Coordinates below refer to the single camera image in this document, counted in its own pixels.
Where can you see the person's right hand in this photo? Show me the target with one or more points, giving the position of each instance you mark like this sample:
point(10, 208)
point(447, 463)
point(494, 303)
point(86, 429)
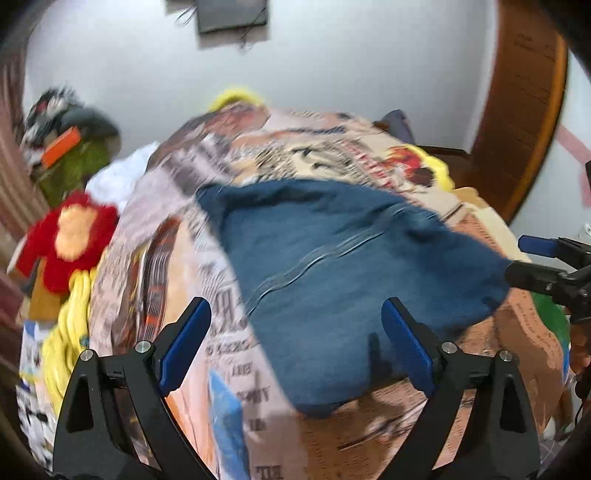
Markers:
point(579, 350)

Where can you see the newspaper print blanket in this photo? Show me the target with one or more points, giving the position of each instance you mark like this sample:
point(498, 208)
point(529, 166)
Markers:
point(221, 152)

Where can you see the brown wooden door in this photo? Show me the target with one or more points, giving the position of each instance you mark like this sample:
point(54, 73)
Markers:
point(521, 115)

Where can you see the red plush toy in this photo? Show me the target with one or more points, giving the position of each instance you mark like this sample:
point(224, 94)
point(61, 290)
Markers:
point(69, 240)

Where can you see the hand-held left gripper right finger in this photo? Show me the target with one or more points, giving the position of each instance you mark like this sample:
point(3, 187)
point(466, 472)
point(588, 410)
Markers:
point(408, 344)

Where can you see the black and white patterned cloth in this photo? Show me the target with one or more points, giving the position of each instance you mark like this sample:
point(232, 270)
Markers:
point(44, 115)

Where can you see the striped curtain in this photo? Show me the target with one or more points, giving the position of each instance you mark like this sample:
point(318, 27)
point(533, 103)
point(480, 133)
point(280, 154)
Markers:
point(16, 161)

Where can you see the dark blue cushion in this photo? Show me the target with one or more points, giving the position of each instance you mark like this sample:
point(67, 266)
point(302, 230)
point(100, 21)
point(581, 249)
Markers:
point(399, 127)

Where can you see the blue denim jacket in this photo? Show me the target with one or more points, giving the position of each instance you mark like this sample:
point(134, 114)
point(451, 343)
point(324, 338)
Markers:
point(332, 277)

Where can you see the dark grey rounded cushion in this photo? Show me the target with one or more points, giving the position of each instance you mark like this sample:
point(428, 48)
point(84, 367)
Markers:
point(94, 124)

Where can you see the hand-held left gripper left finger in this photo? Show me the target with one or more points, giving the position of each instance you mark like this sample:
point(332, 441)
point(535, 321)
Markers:
point(182, 350)

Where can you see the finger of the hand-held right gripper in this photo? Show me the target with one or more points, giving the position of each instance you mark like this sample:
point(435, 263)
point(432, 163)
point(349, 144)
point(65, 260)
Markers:
point(538, 245)
point(531, 277)

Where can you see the green fuzzy cloth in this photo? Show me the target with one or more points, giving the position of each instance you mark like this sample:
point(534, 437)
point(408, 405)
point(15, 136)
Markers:
point(76, 173)

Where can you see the white bed sheet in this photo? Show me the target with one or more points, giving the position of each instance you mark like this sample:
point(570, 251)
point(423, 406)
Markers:
point(117, 177)

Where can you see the wooden bed frame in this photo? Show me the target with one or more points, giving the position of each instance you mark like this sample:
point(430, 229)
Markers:
point(443, 154)

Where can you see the black wall-mounted panel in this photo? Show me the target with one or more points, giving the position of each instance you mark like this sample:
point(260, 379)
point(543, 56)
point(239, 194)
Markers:
point(231, 14)

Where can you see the yellow fleece sheet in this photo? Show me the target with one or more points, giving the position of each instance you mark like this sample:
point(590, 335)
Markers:
point(438, 170)

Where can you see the yellow cloth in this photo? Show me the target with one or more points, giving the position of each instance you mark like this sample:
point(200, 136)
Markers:
point(69, 332)

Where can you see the pink wall sticker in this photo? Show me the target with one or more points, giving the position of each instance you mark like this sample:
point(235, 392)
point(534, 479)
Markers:
point(575, 143)

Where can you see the orange flat bar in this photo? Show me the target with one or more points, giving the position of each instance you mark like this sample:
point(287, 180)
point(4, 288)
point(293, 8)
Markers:
point(60, 147)

